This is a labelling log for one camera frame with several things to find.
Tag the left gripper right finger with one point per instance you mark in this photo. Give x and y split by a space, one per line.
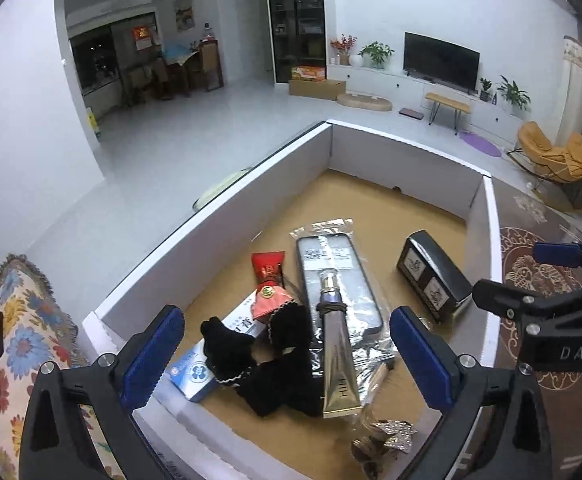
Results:
516 442

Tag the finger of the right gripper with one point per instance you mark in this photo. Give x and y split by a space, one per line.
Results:
558 254
511 302

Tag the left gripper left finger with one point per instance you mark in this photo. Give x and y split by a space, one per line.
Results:
56 443

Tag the black odor removing bar box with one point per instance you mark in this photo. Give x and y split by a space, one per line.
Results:
433 275

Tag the rhinestone bow hair clip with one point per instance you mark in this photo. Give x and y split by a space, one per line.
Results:
376 442

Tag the blue white medicine box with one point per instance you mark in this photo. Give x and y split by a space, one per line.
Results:
221 356

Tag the silver cosmetic tube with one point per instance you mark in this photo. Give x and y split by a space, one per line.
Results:
340 390

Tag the phone case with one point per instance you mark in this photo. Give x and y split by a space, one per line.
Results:
327 247

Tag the red candy packet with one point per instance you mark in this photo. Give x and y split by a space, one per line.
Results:
270 295

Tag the orange lounge chair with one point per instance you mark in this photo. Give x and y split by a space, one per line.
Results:
559 164

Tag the floral cushion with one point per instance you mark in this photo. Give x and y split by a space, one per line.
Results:
35 330

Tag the purple round floor mat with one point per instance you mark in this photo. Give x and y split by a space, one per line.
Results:
480 144

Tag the white tv cabinet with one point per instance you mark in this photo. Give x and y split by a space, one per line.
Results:
410 92

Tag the potted green plant right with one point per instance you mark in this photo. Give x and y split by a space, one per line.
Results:
514 95

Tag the potted green plant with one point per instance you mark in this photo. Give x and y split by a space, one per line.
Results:
378 53
514 95

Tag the small potted plant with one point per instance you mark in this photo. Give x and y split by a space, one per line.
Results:
485 90

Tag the wooden bench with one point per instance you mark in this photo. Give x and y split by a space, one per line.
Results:
458 108

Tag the white curtain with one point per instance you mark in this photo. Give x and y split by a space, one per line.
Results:
570 91

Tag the black flat television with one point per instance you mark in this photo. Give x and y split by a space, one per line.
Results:
441 61

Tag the white cardboard storage box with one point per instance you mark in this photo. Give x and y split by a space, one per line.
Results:
388 186

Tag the potted green plant left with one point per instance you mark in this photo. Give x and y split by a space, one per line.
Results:
378 53

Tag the cardboard box on floor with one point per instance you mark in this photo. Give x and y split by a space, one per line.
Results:
326 89

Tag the red flower vase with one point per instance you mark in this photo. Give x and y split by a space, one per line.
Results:
343 46

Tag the dark glass display cabinet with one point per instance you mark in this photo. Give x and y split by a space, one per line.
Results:
298 36

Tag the framed wall picture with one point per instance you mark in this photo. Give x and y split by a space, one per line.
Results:
184 15

